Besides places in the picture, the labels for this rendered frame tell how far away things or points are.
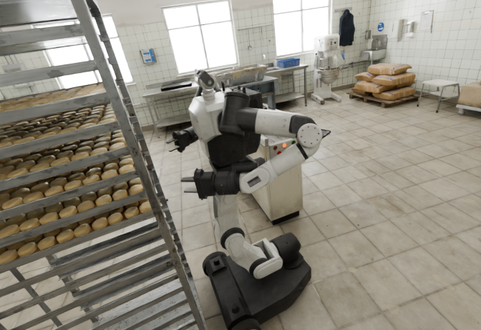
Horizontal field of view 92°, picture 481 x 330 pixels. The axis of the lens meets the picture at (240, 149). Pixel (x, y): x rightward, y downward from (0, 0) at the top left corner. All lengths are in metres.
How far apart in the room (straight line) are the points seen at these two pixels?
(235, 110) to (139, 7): 4.84
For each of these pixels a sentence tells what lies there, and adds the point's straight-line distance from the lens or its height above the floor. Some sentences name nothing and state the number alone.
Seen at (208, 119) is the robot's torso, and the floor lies 1.33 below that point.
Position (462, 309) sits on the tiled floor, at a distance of 2.10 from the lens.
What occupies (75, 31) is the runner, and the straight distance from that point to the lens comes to 0.81.
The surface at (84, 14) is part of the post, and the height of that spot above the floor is 1.71.
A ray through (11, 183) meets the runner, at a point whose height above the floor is 1.32.
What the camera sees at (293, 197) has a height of 0.26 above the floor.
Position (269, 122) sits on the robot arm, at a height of 1.33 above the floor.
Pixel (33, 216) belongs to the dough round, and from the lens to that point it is 1.11.
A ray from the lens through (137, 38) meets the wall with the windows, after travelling 5.53.
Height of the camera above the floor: 1.60
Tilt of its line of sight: 25 degrees down
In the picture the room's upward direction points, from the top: 9 degrees counter-clockwise
